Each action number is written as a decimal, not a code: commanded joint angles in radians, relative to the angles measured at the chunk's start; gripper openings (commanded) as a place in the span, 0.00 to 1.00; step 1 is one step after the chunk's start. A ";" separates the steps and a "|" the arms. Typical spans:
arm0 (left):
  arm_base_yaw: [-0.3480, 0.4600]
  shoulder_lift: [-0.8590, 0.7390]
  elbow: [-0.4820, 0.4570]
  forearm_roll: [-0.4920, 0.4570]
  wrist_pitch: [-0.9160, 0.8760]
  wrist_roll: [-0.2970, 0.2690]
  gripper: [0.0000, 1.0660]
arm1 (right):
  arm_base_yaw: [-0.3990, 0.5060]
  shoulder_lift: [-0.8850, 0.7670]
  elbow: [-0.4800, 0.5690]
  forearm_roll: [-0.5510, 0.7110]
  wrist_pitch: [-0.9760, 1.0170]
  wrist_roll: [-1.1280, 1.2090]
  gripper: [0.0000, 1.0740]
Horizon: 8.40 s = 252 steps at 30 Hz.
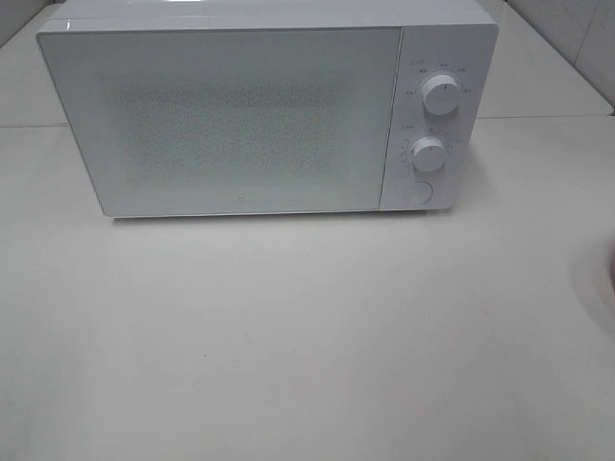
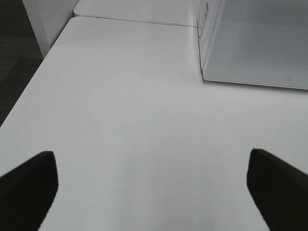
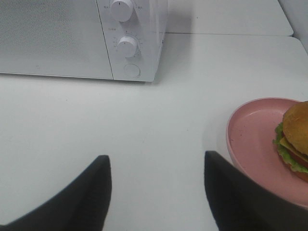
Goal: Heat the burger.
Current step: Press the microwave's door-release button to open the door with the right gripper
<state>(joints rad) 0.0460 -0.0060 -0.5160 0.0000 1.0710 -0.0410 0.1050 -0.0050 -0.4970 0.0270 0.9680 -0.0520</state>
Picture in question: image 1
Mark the round white door release button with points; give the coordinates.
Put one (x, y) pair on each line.
(417, 195)

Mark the white microwave door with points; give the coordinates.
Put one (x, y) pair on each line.
(228, 122)

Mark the lower white timer knob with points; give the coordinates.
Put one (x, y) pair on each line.
(428, 154)

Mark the upper white power knob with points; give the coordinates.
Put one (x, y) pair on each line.
(440, 93)

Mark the white microwave oven body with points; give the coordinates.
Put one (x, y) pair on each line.
(436, 36)

